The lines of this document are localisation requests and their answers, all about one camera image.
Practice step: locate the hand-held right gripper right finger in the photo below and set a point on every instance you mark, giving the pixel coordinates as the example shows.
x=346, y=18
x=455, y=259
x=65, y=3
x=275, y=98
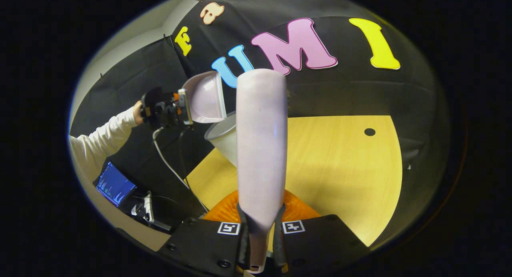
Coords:
x=278, y=249

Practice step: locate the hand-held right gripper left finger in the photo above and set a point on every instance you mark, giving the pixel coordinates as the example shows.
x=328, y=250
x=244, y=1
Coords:
x=244, y=249

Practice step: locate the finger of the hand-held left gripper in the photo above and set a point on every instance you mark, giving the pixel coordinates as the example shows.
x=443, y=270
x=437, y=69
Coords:
x=184, y=107

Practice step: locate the small purple dustpan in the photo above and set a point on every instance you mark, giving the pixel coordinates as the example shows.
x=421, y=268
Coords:
x=206, y=99

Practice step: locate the white garbage bin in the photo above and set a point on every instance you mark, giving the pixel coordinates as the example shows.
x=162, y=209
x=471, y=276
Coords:
x=226, y=143

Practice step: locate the small purple broom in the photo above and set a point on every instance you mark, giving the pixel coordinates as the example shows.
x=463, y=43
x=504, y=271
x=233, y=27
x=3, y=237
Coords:
x=262, y=141

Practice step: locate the wooden desktop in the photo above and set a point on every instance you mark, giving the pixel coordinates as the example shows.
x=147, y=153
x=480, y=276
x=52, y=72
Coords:
x=332, y=169

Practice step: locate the blue lit screen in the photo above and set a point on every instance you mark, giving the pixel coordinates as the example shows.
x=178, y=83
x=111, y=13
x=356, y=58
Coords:
x=115, y=185

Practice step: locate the white electronic device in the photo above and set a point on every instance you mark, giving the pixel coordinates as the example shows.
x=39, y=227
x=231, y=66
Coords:
x=148, y=209

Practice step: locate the black backdrop cloth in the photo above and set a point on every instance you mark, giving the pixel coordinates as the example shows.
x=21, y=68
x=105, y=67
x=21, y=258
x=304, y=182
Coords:
x=352, y=93

